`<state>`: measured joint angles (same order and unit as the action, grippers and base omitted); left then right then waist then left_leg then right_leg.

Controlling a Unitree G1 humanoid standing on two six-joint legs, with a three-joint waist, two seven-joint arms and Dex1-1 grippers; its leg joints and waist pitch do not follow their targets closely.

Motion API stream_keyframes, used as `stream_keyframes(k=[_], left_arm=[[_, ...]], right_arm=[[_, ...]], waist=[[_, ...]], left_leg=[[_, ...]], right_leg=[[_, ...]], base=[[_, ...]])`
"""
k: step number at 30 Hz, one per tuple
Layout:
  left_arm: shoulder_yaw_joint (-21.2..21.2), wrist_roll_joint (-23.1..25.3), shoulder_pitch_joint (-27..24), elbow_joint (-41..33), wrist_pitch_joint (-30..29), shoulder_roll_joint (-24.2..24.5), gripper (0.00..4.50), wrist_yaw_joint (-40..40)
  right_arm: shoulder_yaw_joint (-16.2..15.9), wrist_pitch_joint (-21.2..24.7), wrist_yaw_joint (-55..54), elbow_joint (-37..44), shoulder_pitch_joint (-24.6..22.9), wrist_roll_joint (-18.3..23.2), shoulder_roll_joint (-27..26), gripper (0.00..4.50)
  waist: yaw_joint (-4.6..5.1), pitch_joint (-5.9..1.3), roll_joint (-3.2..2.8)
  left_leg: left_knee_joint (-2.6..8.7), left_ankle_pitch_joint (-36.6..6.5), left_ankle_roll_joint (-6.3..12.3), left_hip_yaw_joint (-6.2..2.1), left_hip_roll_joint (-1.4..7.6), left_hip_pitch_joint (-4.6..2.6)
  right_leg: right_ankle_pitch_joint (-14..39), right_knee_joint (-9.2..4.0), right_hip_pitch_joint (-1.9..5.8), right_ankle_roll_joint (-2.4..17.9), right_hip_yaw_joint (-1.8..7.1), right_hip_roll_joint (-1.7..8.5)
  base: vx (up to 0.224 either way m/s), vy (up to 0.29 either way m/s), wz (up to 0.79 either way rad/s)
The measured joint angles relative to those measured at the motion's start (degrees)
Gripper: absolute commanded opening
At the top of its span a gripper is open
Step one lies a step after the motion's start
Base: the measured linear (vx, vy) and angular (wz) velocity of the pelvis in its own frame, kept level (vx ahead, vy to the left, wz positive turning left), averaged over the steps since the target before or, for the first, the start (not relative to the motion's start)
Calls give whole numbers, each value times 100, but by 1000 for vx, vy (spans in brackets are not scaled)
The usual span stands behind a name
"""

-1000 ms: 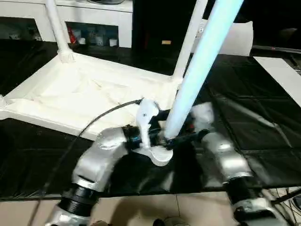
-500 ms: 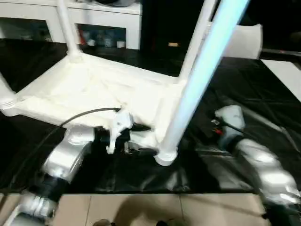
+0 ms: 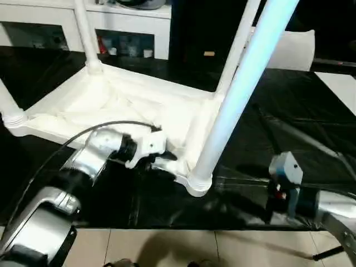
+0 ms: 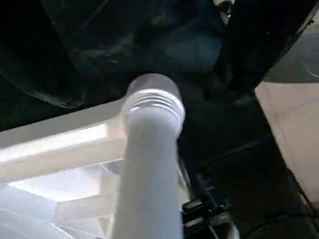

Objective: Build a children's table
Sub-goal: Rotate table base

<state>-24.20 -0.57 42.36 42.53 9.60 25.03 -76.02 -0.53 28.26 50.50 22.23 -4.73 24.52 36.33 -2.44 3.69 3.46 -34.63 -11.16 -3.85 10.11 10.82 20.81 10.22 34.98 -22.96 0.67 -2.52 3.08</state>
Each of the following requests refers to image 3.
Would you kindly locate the white plastic table top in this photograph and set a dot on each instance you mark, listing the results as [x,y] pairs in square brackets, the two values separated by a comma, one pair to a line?
[111,111]

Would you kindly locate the white plastic table leg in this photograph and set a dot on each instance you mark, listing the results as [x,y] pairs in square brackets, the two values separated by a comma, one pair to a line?
[244,83]
[9,103]
[239,41]
[86,36]

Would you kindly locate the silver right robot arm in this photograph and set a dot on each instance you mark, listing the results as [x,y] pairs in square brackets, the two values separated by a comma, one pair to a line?
[331,205]

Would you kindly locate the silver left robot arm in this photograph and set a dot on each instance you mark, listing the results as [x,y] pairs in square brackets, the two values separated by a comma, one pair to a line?
[91,155]

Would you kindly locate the thin black rod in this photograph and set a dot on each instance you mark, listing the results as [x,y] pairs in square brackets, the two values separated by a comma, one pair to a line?
[327,252]

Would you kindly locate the black work mat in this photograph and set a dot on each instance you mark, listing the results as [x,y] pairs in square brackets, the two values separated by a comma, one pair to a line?
[292,125]

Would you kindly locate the small tan label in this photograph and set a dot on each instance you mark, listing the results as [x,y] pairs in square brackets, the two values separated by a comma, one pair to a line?
[209,53]

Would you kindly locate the small white jar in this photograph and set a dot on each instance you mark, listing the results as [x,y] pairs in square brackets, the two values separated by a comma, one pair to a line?
[112,51]

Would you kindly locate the white flat panel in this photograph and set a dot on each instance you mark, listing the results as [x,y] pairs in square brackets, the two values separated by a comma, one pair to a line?
[338,91]

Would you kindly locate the red item behind glass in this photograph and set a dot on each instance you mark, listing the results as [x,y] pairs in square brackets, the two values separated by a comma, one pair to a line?
[103,46]

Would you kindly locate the dark cabinet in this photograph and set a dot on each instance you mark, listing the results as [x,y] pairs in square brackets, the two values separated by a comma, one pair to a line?
[194,27]

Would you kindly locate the white glass-door cabinet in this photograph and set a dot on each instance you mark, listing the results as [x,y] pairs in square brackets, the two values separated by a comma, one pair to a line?
[125,19]

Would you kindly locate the dark grey bar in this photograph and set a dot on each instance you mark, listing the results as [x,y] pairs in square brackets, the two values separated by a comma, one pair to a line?
[333,62]

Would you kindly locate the white board with round fitting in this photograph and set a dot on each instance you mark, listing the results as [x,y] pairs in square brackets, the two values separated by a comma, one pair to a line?
[294,50]

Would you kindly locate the grey round object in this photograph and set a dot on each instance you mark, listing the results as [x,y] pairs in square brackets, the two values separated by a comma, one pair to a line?
[139,4]

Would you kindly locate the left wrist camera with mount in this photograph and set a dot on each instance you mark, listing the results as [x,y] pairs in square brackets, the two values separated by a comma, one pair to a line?
[151,143]

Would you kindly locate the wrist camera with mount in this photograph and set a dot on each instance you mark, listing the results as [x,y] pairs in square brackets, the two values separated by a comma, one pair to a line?
[289,167]
[151,143]

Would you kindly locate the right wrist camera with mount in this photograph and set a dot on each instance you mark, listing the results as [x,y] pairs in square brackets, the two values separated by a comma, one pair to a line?
[289,167]

